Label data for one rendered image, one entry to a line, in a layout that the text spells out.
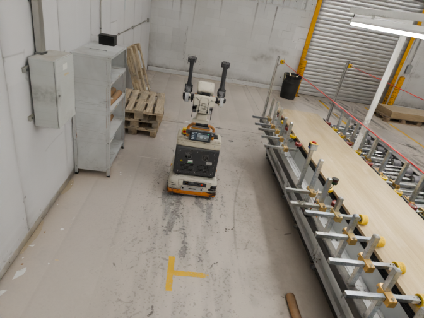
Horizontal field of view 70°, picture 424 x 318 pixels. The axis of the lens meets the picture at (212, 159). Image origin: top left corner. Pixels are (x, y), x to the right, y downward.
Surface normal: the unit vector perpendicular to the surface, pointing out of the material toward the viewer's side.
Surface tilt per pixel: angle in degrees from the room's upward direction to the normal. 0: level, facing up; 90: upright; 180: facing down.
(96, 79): 90
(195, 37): 90
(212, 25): 90
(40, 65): 90
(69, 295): 0
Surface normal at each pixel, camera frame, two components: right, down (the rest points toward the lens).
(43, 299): 0.16, -0.87
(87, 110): 0.04, 0.47
